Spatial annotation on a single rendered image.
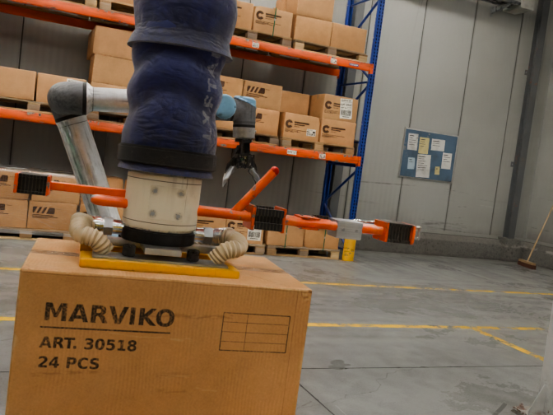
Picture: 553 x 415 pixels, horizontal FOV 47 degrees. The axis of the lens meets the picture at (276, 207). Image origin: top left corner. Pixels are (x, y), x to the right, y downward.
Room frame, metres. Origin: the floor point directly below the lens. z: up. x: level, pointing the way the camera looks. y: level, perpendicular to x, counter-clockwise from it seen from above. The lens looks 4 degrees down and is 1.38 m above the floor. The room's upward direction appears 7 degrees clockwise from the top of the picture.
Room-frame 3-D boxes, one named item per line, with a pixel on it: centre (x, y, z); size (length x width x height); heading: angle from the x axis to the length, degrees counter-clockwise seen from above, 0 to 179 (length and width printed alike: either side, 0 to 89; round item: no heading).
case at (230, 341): (1.49, 0.24, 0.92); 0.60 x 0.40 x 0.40; 107
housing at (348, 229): (1.62, -0.18, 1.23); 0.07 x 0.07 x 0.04; 17
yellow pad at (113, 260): (1.39, 0.24, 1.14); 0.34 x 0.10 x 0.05; 107
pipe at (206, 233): (1.48, 0.27, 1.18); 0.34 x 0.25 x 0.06; 107
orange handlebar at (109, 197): (1.66, 0.11, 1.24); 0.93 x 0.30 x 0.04; 107
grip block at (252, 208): (1.56, 0.03, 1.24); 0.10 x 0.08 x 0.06; 17
